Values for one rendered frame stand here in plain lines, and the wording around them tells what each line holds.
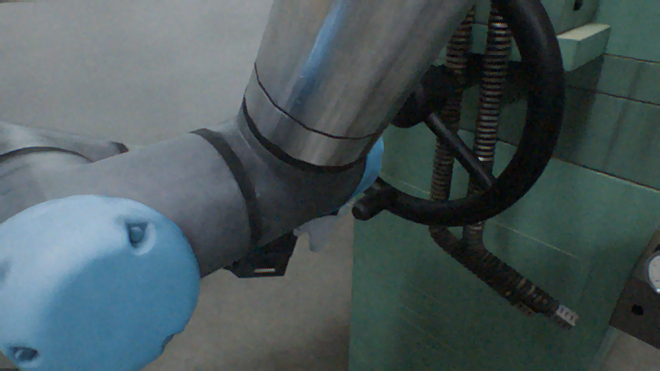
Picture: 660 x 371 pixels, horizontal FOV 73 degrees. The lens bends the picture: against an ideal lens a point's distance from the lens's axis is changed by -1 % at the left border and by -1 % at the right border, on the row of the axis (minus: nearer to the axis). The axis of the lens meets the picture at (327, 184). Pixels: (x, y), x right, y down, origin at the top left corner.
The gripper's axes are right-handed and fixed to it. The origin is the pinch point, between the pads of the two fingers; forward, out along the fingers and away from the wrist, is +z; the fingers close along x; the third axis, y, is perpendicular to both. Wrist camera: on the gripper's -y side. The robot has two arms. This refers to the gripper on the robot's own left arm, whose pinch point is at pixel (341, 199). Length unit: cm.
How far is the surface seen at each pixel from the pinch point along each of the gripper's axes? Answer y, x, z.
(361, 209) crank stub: -0.1, 3.5, -0.5
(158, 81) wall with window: -3, -124, 35
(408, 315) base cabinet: 22.2, -6.6, 38.5
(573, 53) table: -20.4, 15.7, 5.6
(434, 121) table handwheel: -10.8, 7.5, 0.5
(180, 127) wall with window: 11, -125, 49
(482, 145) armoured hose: -10.3, 9.6, 7.8
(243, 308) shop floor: 50, -59, 46
